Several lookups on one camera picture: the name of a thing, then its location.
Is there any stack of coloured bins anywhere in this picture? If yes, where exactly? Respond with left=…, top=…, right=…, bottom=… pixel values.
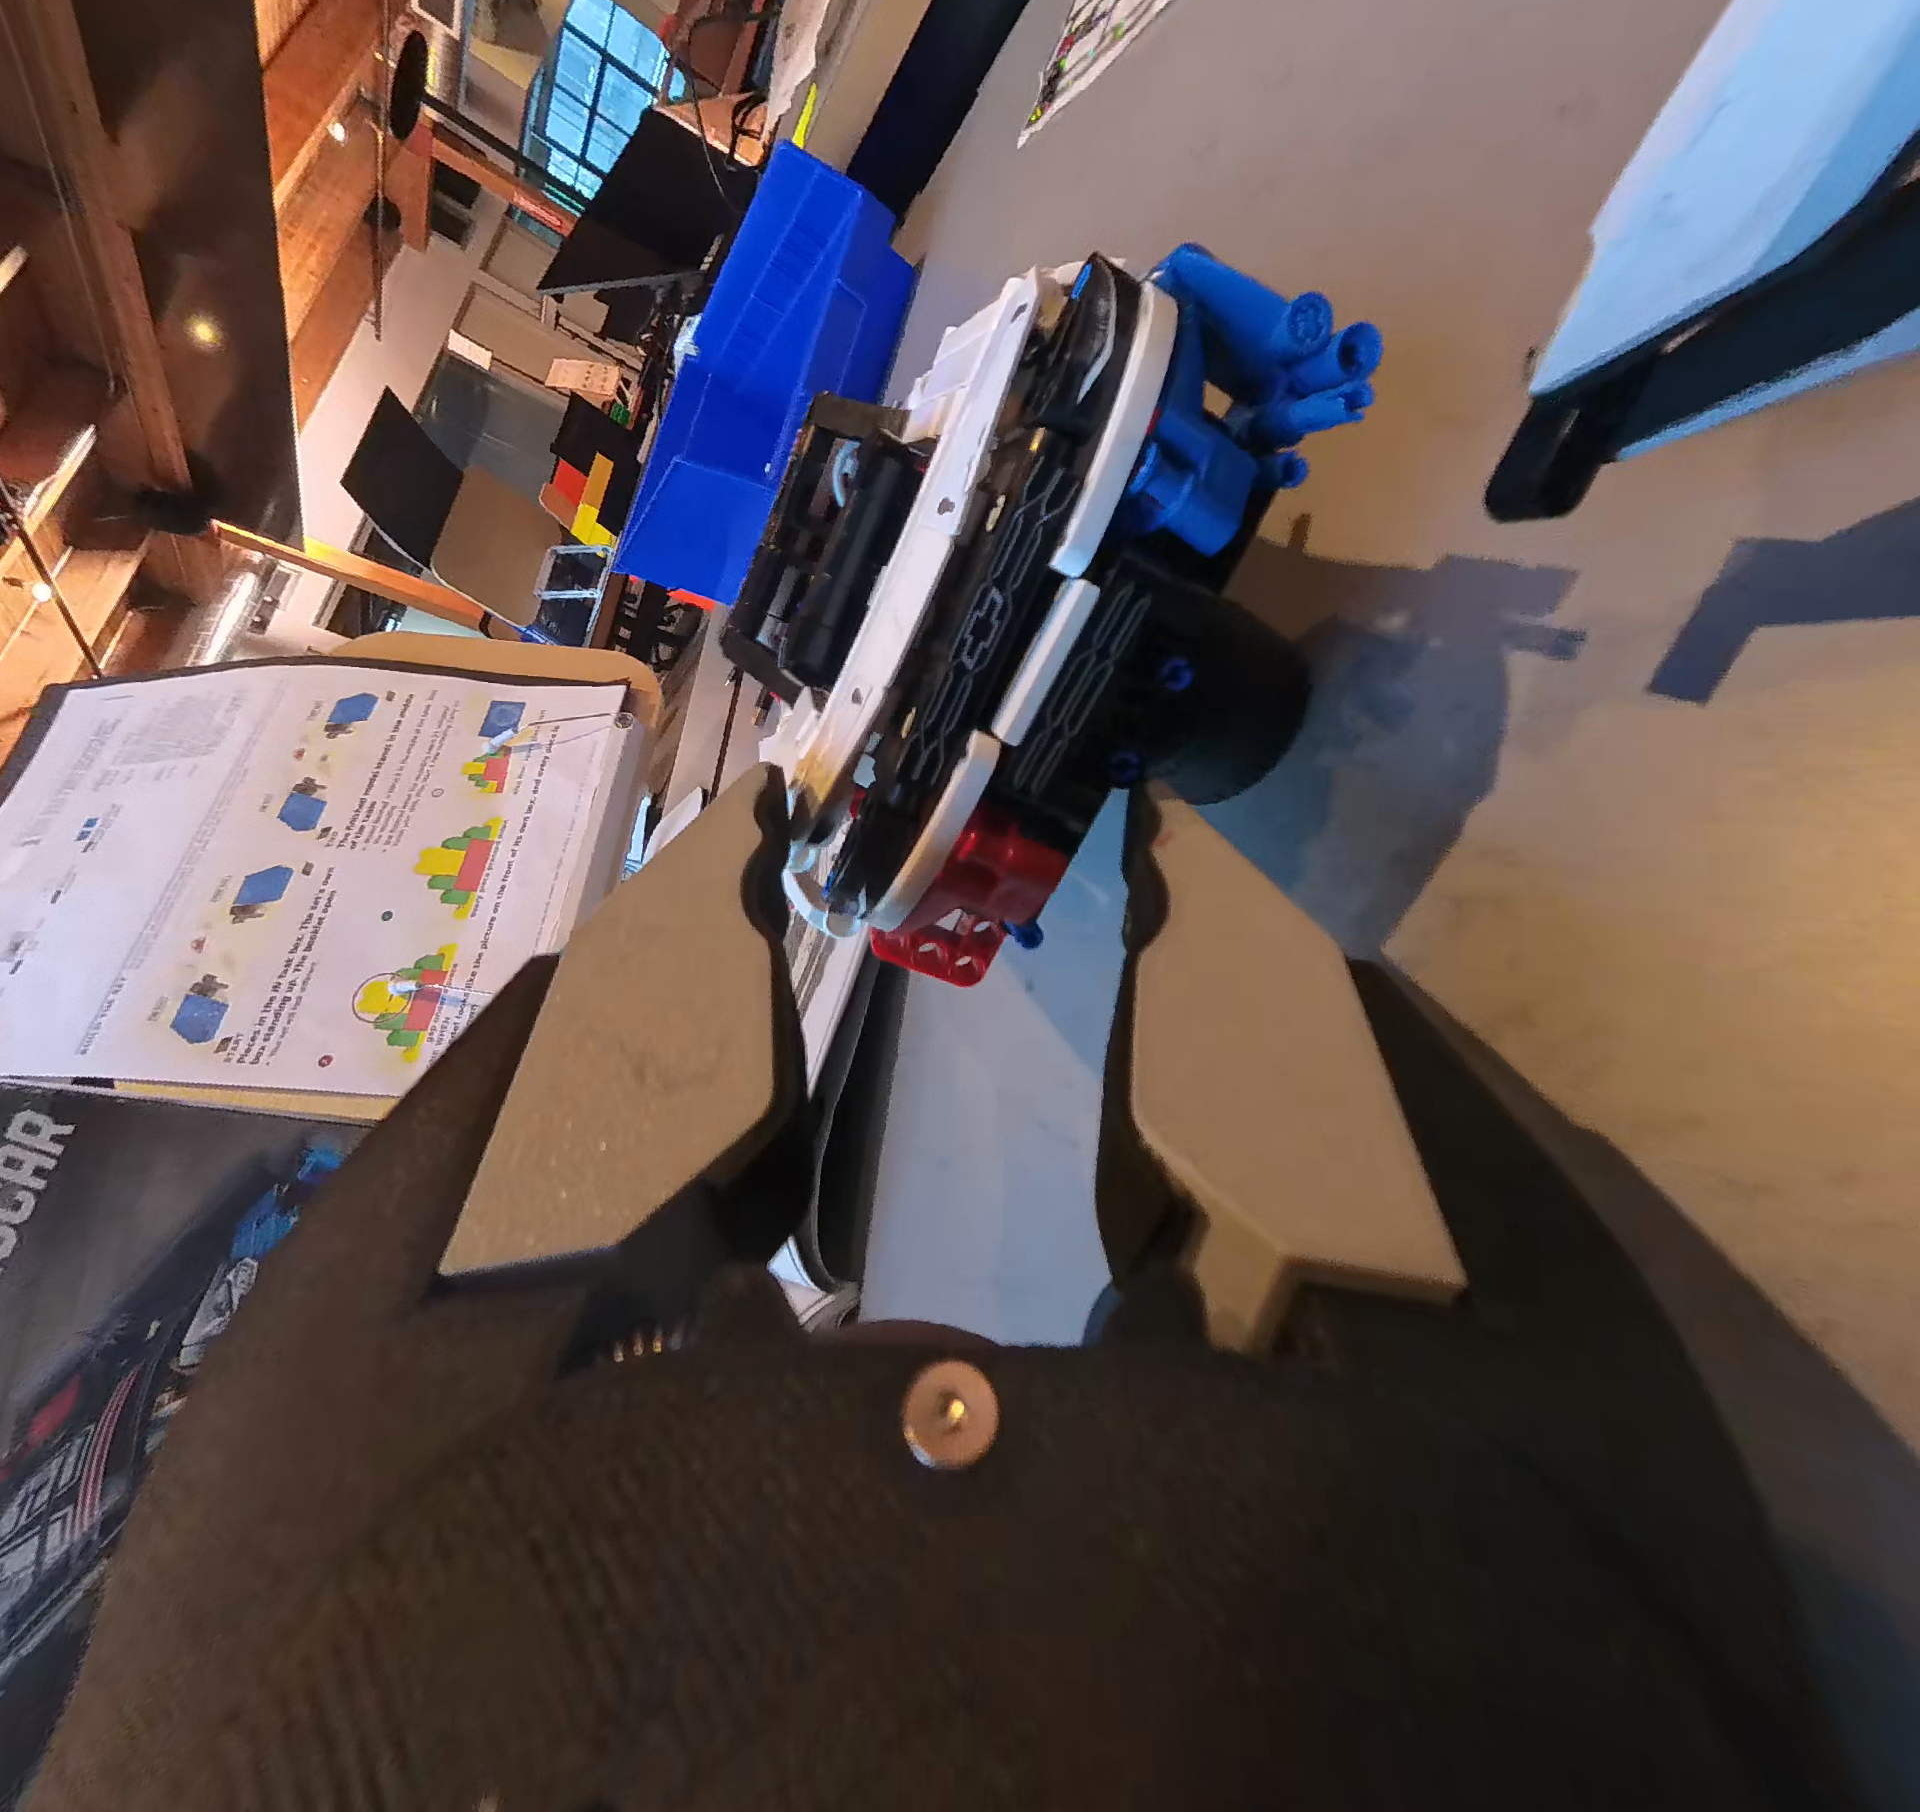
left=546, top=394, right=651, bottom=549

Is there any small paned window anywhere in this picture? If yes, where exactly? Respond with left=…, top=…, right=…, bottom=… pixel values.
left=546, top=0, right=676, bottom=185

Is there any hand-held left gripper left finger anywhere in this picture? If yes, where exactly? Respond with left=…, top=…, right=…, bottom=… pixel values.
left=438, top=765, right=822, bottom=1282

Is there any instruction sign board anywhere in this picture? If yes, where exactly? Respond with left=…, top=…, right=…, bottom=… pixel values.
left=0, top=634, right=664, bottom=1125

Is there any black toy car box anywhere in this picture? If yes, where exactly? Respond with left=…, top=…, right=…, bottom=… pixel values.
left=0, top=1084, right=361, bottom=1693

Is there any background table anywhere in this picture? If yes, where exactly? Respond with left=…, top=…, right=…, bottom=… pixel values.
left=752, top=0, right=1070, bottom=215

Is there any grey desk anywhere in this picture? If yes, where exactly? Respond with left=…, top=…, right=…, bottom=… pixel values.
left=658, top=0, right=1920, bottom=1544

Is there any black monitor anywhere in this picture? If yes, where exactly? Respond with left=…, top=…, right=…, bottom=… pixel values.
left=536, top=102, right=765, bottom=298

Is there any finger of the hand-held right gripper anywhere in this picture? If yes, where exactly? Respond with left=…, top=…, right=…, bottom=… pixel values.
left=1484, top=0, right=1920, bottom=526

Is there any toy brick race car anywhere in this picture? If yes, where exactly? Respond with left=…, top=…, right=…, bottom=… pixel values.
left=719, top=243, right=1387, bottom=997

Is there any open instruction booklet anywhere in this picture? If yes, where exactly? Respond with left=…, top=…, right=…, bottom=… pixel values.
left=770, top=923, right=907, bottom=1300

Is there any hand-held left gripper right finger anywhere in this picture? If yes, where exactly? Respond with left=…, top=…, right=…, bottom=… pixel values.
left=1095, top=783, right=1471, bottom=1359

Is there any black wall screen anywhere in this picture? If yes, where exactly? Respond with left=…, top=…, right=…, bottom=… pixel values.
left=344, top=388, right=470, bottom=571

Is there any blue plastic bin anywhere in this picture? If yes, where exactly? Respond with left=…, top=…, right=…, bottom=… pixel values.
left=615, top=140, right=922, bottom=607

